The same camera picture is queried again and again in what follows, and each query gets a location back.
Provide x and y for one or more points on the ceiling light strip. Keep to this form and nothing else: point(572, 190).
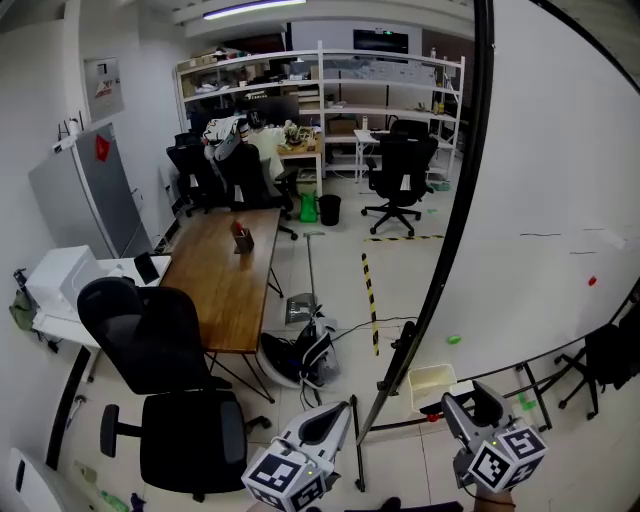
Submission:
point(252, 8)

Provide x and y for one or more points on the large whiteboard with black frame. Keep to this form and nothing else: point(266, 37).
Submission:
point(540, 175)

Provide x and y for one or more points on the white flat device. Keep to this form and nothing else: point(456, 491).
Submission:
point(30, 482)

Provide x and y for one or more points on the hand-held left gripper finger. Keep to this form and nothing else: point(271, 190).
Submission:
point(295, 424)
point(342, 425)

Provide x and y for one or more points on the white metal shelf unit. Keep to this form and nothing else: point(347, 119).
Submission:
point(350, 85)

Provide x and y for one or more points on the black wall screen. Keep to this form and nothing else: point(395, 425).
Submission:
point(387, 40)

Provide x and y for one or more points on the black tablet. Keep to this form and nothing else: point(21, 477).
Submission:
point(146, 267)

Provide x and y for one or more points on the white box appliance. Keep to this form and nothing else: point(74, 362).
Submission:
point(60, 280)

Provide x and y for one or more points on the black trash bin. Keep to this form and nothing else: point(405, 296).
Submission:
point(329, 209)

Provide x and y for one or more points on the grey electrical panel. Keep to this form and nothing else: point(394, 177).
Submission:
point(104, 89)

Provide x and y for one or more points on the black and white backpack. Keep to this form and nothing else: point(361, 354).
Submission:
point(305, 355)

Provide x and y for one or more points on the grey refrigerator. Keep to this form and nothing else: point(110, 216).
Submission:
point(85, 195)

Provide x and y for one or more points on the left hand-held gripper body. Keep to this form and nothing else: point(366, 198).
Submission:
point(280, 475)

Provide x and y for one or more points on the person's right forearm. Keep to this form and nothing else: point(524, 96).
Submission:
point(494, 501)

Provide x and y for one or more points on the white side table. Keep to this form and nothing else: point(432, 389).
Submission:
point(115, 265)

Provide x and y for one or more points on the light wooden desk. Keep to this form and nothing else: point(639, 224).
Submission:
point(305, 152)

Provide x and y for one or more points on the patterned clothing on chair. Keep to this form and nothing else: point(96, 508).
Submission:
point(222, 135)

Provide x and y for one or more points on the white whiteboard box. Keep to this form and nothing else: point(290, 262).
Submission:
point(431, 382)

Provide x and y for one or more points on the grey broom with dustpan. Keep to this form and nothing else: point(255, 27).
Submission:
point(302, 305)

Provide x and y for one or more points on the long wooden table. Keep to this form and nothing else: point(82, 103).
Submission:
point(225, 280)

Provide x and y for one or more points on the white desk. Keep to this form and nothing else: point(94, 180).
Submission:
point(367, 136)

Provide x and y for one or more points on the green hanging bag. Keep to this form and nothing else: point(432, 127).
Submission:
point(21, 309)

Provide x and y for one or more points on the green round magnet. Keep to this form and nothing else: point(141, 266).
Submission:
point(454, 339)

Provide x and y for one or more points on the brown pen holder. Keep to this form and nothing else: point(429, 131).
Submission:
point(242, 239)

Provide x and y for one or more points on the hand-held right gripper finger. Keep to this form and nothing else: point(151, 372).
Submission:
point(456, 417)
point(492, 402)

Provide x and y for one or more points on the black computer monitor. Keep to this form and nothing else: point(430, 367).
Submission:
point(270, 107)

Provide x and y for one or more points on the black mesh office chair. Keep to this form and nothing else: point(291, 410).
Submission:
point(165, 380)

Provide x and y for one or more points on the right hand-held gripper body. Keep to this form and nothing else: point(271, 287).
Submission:
point(505, 457)

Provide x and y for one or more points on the green plastic bag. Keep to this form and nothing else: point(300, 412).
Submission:
point(308, 207)

